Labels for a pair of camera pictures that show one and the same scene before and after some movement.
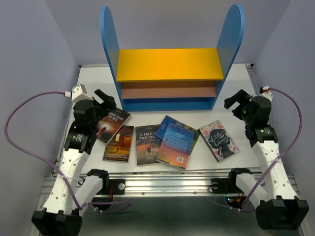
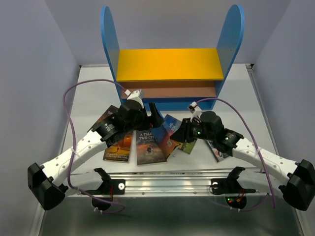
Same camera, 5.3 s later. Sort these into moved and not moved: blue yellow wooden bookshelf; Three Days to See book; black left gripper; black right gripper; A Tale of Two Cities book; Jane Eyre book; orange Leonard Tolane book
Moved: Jane Eyre book; black right gripper; black left gripper
Not moved: orange Leonard Tolane book; A Tale of Two Cities book; blue yellow wooden bookshelf; Three Days to See book
